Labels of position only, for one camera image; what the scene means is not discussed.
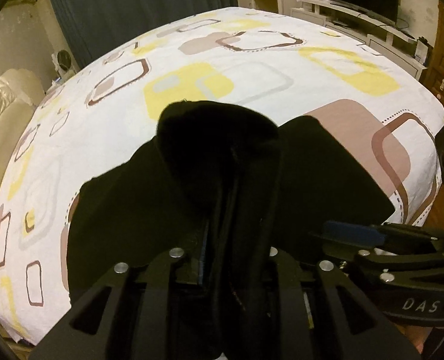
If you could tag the dark grey curtain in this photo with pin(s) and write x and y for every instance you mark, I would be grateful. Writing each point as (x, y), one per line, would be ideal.
(132, 7)

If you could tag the white television stand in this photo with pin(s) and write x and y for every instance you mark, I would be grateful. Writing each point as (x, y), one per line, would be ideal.
(388, 33)

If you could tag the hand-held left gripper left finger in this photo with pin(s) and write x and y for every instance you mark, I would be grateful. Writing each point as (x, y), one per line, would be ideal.
(202, 266)

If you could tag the cream tufted headboard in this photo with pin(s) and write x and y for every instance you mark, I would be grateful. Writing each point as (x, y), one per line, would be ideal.
(4, 120)

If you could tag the small white box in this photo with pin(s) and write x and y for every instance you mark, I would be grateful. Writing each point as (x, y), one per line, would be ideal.
(423, 51)

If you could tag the patterned bed sheet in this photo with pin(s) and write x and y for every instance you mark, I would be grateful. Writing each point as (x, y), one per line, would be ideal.
(244, 63)

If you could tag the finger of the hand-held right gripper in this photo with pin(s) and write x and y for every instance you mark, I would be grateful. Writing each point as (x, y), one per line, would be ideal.
(405, 270)
(353, 231)

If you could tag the black pants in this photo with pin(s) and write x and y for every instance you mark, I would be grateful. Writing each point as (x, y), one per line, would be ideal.
(207, 157)

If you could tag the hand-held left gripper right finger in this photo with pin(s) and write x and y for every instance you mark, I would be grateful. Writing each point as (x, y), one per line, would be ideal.
(278, 270)

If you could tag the small desk fan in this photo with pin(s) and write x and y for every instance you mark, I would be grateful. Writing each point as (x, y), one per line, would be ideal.
(63, 60)

